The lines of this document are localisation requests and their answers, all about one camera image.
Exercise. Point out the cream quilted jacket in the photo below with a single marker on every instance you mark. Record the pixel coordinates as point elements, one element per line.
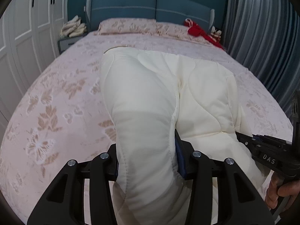
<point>140,98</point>

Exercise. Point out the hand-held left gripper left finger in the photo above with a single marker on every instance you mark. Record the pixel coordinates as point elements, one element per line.
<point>112,160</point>

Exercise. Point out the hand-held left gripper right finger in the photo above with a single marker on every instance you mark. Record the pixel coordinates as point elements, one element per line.
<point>180,155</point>

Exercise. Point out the grey curtain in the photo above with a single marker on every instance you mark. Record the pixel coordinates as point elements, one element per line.
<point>260,39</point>

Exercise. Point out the white wardrobe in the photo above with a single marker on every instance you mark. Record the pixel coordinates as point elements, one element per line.
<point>23,39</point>

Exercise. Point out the red cloth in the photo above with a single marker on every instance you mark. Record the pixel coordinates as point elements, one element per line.
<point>199,31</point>

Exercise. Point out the person's right hand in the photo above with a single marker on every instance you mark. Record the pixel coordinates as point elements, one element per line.
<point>271,192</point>

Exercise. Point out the folded cream cloths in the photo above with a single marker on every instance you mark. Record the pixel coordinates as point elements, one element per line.
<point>73,27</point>

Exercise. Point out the bed with pink floral sheet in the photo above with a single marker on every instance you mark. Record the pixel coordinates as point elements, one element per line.
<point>58,86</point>

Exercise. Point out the grey nightstand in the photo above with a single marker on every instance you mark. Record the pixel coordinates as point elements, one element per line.
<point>68,43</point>

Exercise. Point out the pink floral pillow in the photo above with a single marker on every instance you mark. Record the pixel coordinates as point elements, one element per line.
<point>173,31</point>
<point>126,26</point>

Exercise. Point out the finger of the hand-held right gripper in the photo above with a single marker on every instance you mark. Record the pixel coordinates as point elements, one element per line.
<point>248,144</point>

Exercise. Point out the patterned white cloth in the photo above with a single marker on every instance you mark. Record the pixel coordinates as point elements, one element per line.
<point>215,34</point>

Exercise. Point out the blue padded headboard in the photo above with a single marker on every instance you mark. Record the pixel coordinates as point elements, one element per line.
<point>150,4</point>

